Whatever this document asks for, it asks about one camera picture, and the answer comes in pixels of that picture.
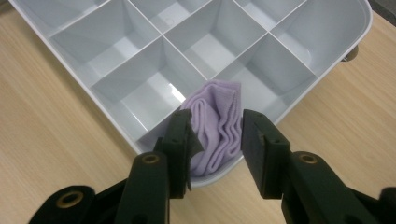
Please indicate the purple sock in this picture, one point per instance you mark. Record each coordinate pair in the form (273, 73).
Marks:
(218, 124)

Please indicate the white divided storage box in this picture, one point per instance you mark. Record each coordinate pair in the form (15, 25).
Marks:
(130, 62)

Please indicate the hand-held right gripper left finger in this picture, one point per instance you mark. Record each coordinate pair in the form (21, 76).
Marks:
(179, 146)

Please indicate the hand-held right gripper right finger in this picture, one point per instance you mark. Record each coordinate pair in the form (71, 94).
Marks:
(264, 155)

